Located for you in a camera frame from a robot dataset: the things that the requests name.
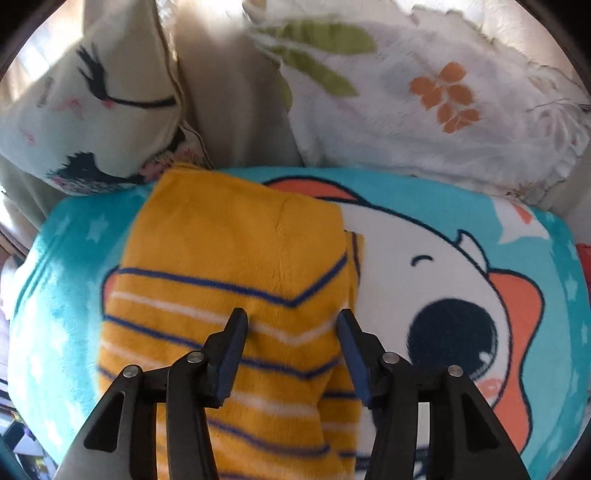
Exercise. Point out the white floral leaf pillow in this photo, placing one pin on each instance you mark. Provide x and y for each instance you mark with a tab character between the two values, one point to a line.
424	93

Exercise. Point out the yellow striped knit sweater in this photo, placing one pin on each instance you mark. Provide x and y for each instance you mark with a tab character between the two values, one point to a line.
206	243

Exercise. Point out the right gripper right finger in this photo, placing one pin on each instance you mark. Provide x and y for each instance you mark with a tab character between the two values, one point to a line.
466	438

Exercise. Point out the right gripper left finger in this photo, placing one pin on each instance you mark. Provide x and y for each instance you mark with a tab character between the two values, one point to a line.
118	439

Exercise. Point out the teal cartoon fleece blanket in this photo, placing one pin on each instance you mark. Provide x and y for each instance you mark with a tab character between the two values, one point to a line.
447	277

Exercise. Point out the unicorn face pillow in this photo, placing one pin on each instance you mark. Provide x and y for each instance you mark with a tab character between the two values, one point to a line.
108	115

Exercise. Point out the beige bed headboard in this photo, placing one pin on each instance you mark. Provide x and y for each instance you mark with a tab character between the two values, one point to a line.
230	98

